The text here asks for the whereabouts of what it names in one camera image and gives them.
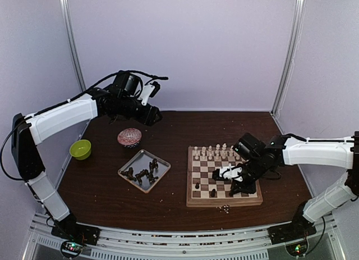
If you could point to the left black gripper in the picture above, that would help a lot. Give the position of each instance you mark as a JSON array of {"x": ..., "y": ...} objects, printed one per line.
[{"x": 147, "y": 118}]

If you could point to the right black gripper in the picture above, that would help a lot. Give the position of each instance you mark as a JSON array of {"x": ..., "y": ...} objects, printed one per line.
[{"x": 249, "y": 189}]

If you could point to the wooden chess board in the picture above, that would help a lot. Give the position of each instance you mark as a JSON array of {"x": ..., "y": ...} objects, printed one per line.
[{"x": 201, "y": 163}]

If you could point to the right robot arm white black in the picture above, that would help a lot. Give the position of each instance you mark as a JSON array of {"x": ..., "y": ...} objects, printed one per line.
[{"x": 290, "y": 150}]

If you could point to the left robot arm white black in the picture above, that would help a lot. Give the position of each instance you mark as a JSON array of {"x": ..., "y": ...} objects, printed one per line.
[{"x": 125, "y": 93}]

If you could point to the red patterned bowl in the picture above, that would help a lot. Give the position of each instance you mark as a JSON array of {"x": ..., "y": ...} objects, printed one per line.
[{"x": 129, "y": 138}]

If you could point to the metal tray wooden rim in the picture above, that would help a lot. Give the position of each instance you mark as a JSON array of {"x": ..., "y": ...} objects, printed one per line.
[{"x": 144, "y": 170}]

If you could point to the green bowl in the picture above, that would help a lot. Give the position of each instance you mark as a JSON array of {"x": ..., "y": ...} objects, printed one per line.
[{"x": 81, "y": 149}]

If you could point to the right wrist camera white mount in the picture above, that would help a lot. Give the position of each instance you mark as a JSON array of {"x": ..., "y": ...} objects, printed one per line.
[{"x": 228, "y": 173}]

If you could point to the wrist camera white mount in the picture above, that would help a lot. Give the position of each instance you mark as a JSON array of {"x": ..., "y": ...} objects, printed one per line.
[
  {"x": 228, "y": 173},
  {"x": 149, "y": 91}
]

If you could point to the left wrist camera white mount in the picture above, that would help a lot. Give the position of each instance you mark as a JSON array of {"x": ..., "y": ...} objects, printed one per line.
[{"x": 149, "y": 91}]

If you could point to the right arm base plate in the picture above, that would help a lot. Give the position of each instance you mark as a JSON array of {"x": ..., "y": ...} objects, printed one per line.
[{"x": 288, "y": 232}]

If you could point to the aluminium front rail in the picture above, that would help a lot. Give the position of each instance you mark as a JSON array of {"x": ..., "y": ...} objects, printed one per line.
[{"x": 245, "y": 243}]

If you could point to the right aluminium frame post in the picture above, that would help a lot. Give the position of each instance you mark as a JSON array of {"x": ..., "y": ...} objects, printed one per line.
[{"x": 288, "y": 62}]

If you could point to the aluminium frame post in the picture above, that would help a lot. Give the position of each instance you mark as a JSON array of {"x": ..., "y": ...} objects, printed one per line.
[
  {"x": 288, "y": 62},
  {"x": 65, "y": 8}
]

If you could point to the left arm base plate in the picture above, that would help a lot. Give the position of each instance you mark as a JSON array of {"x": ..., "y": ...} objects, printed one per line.
[{"x": 82, "y": 234}]

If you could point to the left aluminium frame post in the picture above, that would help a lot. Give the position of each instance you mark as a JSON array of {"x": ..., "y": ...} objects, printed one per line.
[{"x": 65, "y": 8}]

